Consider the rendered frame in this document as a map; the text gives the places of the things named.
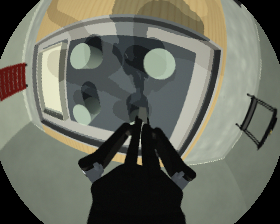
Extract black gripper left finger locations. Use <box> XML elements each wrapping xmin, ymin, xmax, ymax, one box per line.
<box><xmin>78</xmin><ymin>107</ymin><xmax>143</xmax><ymax>193</ymax></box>

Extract cream shallow square tray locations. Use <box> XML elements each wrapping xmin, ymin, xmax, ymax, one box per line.
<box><xmin>37</xmin><ymin>42</ymin><xmax>69</xmax><ymax>122</ymax></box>

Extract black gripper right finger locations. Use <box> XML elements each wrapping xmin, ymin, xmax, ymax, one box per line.
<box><xmin>140</xmin><ymin>107</ymin><xmax>196</xmax><ymax>195</ymax></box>

